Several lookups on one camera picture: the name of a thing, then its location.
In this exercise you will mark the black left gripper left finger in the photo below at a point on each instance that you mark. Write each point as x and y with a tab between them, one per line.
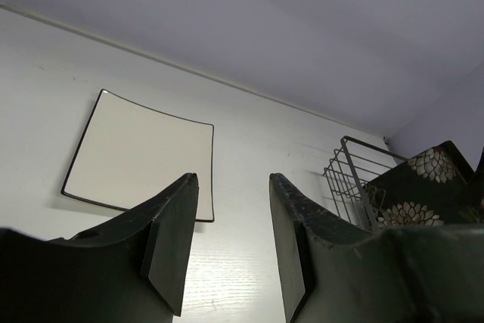
131	268

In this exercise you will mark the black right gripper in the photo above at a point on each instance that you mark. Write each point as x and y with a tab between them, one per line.
469	202

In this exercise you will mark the white square plate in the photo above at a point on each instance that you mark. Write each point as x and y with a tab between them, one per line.
128	153

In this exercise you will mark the metal wire dish rack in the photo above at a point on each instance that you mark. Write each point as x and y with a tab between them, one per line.
352	166

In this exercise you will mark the black floral square plate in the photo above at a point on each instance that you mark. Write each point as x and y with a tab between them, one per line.
422	189

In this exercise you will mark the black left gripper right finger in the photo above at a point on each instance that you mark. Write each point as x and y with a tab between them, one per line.
333	271

